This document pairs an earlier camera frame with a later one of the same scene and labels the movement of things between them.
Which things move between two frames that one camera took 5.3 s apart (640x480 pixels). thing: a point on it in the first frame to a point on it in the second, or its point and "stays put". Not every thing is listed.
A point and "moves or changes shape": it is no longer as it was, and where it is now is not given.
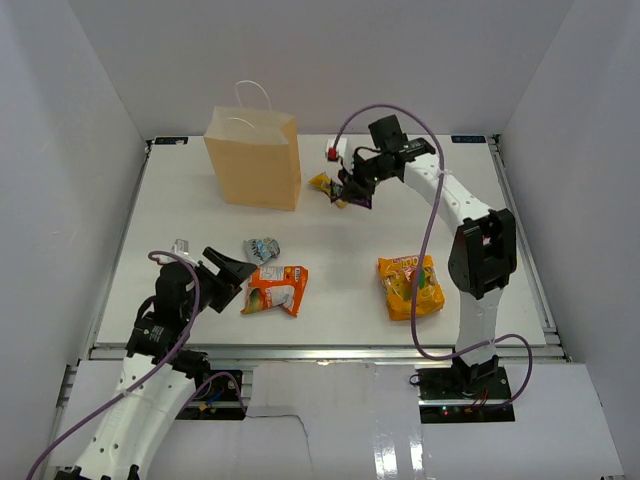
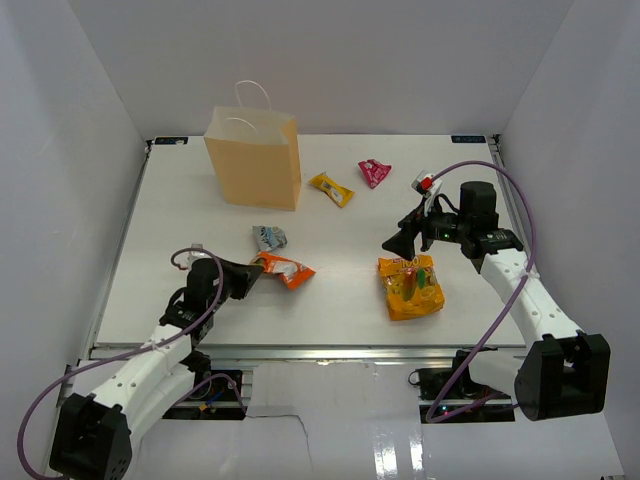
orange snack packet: (275, 285) moves or changes shape
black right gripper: (353, 187) to (403, 242)
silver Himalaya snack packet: (261, 250) to (269, 238)
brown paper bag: (255, 151) stays put
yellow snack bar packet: (323, 181) stays put
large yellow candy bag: (399, 277) stays put
